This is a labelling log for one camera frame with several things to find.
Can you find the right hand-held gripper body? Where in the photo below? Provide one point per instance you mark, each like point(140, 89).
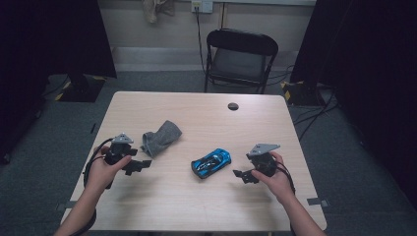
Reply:
point(262, 162)

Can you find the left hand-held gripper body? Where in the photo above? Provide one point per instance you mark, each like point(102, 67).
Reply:
point(119, 152)

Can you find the grey cloth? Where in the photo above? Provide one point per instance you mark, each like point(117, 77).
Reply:
point(160, 139)

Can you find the blue toy car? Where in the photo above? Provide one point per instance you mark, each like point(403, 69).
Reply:
point(211, 163)

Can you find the person's right hand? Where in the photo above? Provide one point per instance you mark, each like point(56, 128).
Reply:
point(278, 183)

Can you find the person's left hand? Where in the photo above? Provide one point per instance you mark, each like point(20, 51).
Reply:
point(101, 175)

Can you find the grey tape strip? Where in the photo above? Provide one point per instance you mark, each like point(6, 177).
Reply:
point(65, 206)
point(316, 201)

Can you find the black stand base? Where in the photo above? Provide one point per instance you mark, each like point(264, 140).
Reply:
point(82, 89)
point(300, 93)

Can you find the black folding chair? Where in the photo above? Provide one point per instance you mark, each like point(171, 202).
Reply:
point(241, 60)

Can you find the black curtain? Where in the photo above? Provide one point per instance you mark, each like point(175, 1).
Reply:
point(49, 49)
point(370, 82)

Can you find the beige hanging cloth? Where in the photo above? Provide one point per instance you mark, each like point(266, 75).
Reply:
point(156, 9)

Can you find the white wall socket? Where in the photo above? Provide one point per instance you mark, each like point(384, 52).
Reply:
point(202, 6)

